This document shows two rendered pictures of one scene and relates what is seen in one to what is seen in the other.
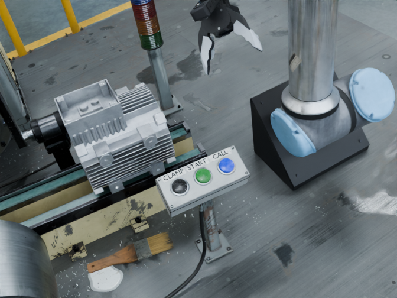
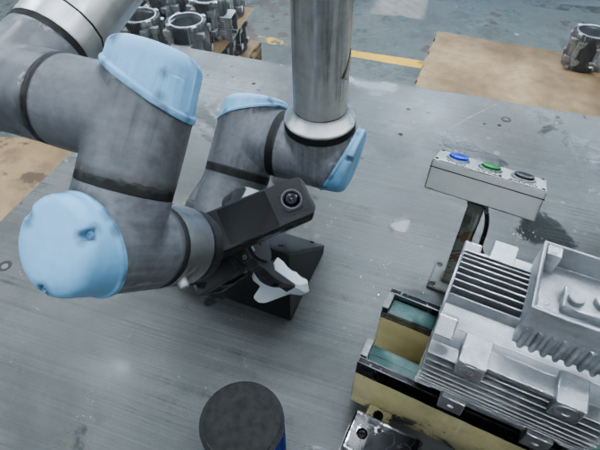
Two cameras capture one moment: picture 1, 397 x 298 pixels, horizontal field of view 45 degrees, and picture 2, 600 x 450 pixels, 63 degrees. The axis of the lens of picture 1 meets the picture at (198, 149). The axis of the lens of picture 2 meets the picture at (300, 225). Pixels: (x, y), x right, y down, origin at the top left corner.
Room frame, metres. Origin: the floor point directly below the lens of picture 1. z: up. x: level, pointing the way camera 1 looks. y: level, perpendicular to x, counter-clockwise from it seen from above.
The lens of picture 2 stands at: (1.25, 0.19, 1.56)
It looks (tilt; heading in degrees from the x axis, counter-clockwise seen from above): 47 degrees down; 224
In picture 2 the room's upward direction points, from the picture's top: straight up
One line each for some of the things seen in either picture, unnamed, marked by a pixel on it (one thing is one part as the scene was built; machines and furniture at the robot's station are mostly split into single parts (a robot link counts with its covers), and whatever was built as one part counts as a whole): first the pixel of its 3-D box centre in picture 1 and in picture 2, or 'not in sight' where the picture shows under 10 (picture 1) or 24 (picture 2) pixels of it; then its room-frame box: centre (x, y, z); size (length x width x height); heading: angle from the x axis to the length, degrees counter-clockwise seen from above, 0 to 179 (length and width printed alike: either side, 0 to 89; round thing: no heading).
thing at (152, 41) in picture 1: (150, 36); not in sight; (1.18, 0.07, 1.05); 0.06 x 0.06 x 0.04
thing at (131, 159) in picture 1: (119, 138); (518, 340); (0.83, 0.17, 1.01); 0.20 x 0.19 x 0.19; 107
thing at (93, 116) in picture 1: (91, 113); (584, 312); (0.82, 0.21, 1.11); 0.12 x 0.11 x 0.07; 107
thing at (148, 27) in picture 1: (147, 22); not in sight; (1.18, 0.07, 1.10); 0.06 x 0.06 x 0.04
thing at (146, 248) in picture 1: (130, 253); not in sight; (0.66, 0.20, 0.80); 0.21 x 0.05 x 0.01; 101
